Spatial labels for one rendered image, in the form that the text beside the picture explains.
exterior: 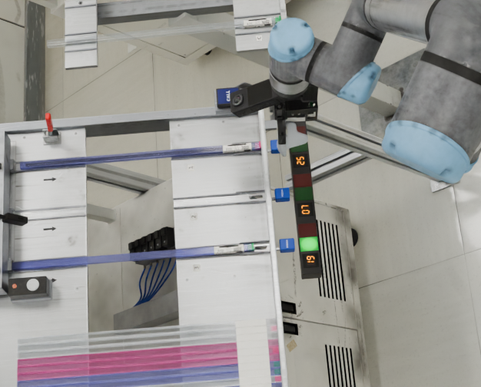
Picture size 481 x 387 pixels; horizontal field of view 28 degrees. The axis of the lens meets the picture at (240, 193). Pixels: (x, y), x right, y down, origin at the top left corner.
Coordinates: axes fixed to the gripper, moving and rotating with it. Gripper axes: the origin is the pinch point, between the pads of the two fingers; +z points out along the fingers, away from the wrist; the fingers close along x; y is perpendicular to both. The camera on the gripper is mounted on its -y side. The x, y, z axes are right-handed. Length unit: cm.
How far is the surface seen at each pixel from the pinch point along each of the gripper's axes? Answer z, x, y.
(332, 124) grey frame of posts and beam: 27.5, 12.6, 13.8
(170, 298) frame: 40, -22, -27
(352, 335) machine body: 74, -27, 17
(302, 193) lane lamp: 10.8, -10.5, 4.2
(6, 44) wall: 185, 137, -105
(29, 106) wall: 192, 110, -97
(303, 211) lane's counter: 10.8, -14.6, 4.1
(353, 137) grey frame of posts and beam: 32.6, 11.0, 18.8
